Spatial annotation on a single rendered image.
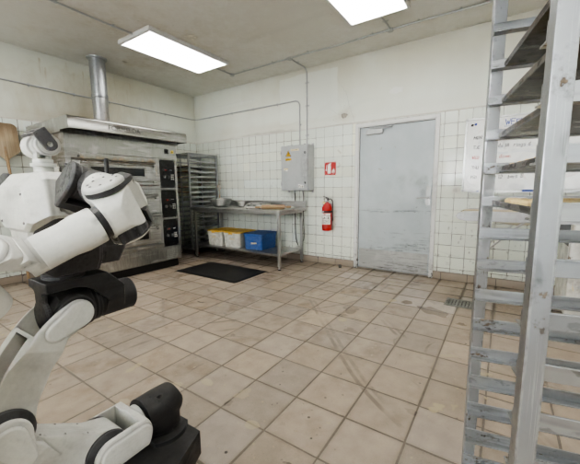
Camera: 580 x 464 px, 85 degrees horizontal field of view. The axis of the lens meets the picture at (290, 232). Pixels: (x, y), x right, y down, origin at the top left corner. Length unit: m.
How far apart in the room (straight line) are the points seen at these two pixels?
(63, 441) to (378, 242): 4.10
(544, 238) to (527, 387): 0.25
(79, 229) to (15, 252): 0.09
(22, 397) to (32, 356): 0.12
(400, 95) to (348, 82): 0.79
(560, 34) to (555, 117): 0.11
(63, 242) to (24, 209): 0.43
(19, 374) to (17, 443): 0.17
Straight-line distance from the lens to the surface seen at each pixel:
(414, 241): 4.59
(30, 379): 1.25
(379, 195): 4.66
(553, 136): 0.62
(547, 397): 1.25
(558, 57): 0.64
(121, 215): 0.69
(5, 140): 5.38
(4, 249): 0.65
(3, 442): 1.24
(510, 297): 1.11
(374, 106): 4.79
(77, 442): 1.41
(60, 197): 0.98
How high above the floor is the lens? 1.18
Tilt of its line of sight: 8 degrees down
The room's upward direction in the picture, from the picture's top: 1 degrees counter-clockwise
